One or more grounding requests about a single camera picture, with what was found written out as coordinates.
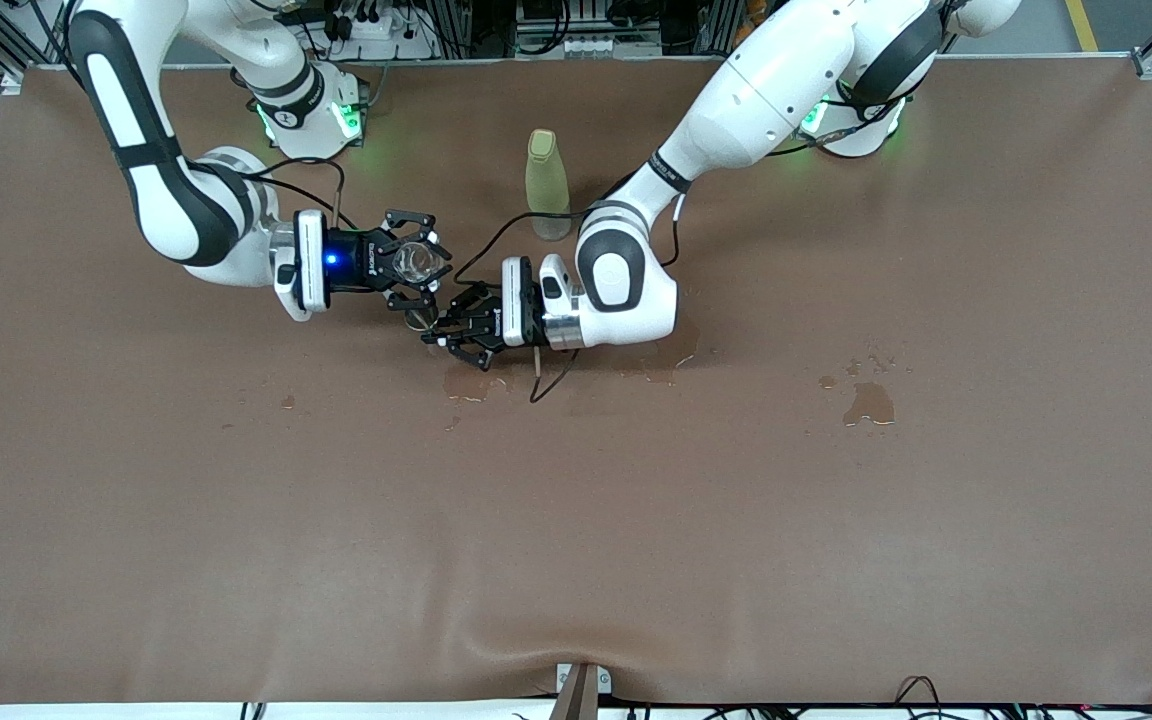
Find brown liquid puddle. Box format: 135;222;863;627
443;365;512;404
636;335;702;387
842;380;897;428

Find yellow-green bottle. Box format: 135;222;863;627
525;129;573;242

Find white power strip with plugs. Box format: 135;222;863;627
331;8;407;43

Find brown table mat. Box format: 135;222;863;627
0;58;1152;706

